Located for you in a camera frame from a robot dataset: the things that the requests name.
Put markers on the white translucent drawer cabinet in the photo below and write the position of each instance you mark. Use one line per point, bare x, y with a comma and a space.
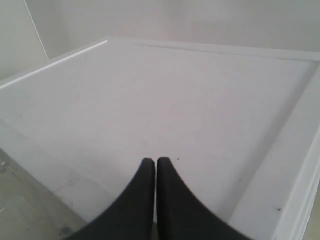
241, 125

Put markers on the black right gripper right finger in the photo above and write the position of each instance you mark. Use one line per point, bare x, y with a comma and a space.
180, 215

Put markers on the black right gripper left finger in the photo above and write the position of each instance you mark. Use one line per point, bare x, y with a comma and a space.
131, 216

